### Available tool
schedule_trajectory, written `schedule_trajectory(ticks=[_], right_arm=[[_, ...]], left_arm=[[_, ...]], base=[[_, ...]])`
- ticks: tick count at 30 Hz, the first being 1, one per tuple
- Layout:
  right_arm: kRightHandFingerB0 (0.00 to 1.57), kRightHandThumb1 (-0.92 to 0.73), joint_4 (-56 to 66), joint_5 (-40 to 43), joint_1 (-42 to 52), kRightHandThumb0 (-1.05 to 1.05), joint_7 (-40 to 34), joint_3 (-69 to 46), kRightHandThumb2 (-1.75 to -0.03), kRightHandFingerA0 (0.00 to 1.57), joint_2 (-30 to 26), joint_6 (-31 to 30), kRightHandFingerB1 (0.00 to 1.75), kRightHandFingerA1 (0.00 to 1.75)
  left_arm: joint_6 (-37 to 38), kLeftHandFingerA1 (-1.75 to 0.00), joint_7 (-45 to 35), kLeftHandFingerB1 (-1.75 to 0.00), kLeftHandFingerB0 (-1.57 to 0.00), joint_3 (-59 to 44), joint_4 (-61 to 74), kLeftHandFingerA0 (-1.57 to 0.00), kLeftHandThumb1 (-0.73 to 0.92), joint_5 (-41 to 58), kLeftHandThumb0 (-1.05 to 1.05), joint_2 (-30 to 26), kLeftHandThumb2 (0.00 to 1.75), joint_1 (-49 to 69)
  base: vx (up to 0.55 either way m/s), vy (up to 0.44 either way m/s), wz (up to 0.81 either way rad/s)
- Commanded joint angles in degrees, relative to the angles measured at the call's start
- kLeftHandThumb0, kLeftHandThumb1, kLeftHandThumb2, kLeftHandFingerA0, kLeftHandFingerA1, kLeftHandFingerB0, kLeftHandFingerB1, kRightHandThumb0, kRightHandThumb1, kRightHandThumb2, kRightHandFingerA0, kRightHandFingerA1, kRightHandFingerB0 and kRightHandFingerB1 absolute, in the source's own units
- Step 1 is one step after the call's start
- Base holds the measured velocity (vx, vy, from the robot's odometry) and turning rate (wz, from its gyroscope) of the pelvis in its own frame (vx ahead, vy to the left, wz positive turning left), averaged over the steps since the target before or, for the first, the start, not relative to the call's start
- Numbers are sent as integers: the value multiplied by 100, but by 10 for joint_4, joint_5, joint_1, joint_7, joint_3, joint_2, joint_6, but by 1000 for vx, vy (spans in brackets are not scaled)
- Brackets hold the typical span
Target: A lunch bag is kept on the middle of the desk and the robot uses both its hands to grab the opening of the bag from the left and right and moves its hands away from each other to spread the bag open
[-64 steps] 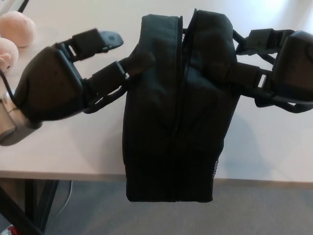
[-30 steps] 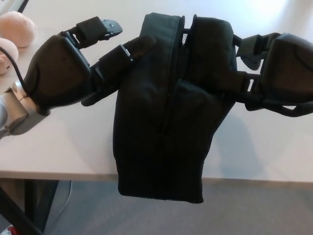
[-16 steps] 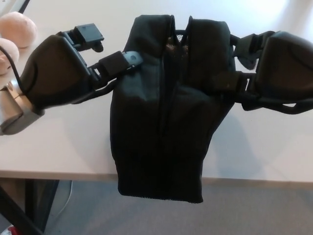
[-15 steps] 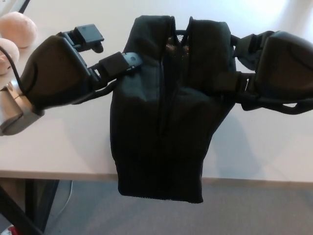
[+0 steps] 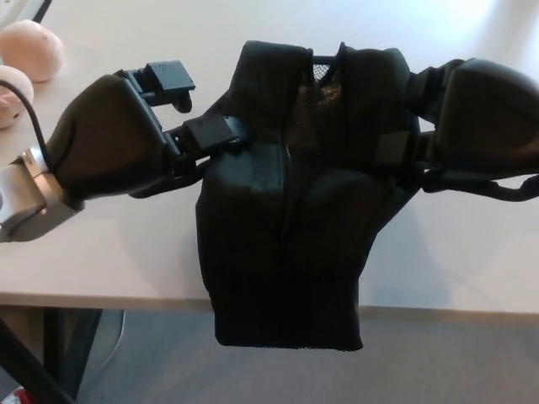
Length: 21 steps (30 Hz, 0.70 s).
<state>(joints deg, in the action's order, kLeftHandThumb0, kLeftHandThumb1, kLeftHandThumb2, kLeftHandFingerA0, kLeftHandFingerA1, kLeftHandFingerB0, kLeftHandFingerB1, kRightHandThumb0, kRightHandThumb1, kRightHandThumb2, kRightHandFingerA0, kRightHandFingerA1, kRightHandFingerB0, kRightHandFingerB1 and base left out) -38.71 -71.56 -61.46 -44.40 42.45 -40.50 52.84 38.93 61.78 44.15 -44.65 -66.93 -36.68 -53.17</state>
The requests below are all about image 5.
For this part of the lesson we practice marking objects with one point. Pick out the red and white object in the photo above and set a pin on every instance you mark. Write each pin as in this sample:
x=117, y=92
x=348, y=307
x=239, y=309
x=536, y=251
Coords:
x=20, y=397

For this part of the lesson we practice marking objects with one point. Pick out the round pink plush toy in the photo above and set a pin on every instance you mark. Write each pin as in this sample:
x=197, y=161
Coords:
x=35, y=50

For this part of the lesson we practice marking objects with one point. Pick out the black fabric lunch bag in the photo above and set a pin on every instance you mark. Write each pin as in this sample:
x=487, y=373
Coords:
x=295, y=231

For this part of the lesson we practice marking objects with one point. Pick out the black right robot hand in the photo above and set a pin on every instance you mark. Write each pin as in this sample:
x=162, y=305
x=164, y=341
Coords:
x=484, y=109

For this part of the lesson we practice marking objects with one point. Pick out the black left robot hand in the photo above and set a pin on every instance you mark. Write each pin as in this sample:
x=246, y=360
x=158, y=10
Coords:
x=109, y=134

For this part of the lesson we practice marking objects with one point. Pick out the black diagonal bar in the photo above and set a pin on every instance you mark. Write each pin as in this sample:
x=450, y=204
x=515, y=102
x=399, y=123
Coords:
x=25, y=370

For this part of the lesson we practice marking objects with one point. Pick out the pink plush toy with face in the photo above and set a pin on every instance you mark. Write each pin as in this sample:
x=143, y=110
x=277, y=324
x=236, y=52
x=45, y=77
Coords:
x=10, y=101

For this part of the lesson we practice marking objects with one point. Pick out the black desk leg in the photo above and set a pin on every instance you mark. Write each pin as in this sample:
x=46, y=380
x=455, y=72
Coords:
x=71, y=357

